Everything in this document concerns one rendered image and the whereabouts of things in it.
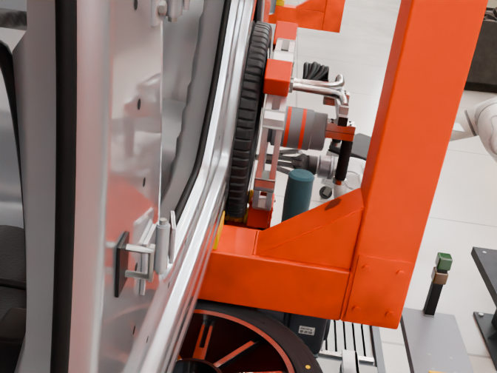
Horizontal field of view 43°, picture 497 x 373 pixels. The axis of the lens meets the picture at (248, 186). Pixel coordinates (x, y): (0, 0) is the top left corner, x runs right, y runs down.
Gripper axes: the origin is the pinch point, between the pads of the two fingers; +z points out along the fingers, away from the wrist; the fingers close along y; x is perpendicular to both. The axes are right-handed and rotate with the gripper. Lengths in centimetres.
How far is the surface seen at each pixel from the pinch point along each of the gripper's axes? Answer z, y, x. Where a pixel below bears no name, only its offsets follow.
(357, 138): -49, 66, -108
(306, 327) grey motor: -22, -64, 22
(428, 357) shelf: -54, -70, 43
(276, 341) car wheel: -11, -74, 54
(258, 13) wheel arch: 10, 43, 31
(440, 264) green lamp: -56, -43, 44
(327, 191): -36, 34, -116
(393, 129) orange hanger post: -30, -25, 89
